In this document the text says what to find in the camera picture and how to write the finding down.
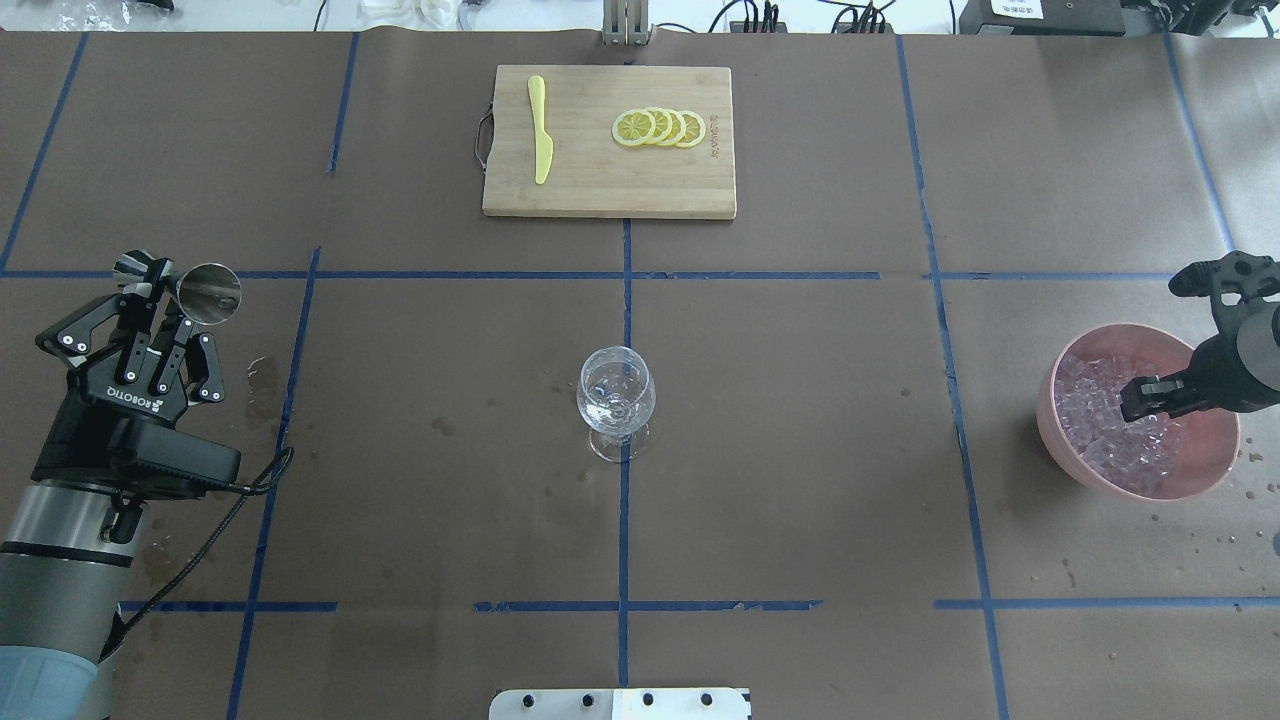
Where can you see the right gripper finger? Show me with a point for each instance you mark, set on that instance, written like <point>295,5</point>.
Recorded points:
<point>1152,395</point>
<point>1238,285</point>

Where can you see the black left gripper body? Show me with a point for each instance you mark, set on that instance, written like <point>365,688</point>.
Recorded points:
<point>92,402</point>

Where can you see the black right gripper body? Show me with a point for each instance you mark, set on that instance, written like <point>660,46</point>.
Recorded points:
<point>1218,365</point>

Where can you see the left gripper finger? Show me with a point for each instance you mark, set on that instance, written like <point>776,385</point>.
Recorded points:
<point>140,360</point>
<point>171,342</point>

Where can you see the steel cocktail jigger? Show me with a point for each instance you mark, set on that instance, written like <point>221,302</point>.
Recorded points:
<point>208,293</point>

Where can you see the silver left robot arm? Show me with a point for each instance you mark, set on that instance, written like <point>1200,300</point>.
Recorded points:
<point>66,560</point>

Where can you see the pile of ice cubes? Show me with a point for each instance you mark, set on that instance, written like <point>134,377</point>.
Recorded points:
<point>1137,456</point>

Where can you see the clear wine glass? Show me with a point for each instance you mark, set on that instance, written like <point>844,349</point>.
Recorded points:
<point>616,396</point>

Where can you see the pink bowl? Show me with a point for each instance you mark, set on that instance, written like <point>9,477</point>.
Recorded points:
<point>1213,436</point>

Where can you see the black equipment box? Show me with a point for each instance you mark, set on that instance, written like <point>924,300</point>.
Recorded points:
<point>1048,18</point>

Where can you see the yellow plastic knife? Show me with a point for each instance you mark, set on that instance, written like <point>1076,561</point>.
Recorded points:
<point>543,142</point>

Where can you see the bamboo cutting board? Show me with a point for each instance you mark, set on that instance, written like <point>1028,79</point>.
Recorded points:
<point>594,177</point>

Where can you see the lemon slice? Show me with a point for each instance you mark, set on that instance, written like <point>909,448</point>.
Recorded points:
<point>634,128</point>
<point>660,127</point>
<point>675,128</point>
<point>693,129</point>

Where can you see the black power strip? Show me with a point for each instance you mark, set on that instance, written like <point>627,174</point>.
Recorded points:
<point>757,18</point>

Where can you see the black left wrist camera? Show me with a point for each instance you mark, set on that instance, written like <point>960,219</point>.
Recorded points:
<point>101,445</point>

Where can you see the metal camera stand post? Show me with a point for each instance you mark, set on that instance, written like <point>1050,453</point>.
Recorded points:
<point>626,23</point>

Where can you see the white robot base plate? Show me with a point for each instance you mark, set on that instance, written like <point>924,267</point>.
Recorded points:
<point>623,703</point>

